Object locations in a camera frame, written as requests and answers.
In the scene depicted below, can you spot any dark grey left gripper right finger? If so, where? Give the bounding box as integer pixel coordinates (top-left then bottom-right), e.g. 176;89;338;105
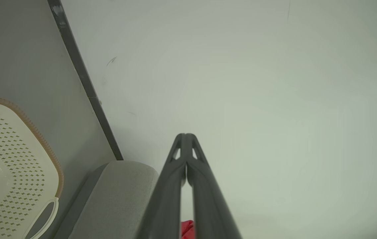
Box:
184;133;242;239

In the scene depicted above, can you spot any grey fabric sofa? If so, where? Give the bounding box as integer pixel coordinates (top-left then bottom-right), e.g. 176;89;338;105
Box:
53;160;159;239

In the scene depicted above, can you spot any white laundry basket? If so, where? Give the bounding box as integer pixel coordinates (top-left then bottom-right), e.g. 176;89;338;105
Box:
0;97;65;239

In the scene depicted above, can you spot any plain red garment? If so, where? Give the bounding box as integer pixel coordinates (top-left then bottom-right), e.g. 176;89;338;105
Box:
181;220;195;239

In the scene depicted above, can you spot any dark grey baseboard strip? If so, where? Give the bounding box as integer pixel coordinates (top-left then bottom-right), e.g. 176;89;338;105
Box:
47;0;124;161

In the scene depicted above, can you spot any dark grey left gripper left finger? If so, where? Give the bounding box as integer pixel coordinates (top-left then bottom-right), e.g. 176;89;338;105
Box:
135;133;187;239

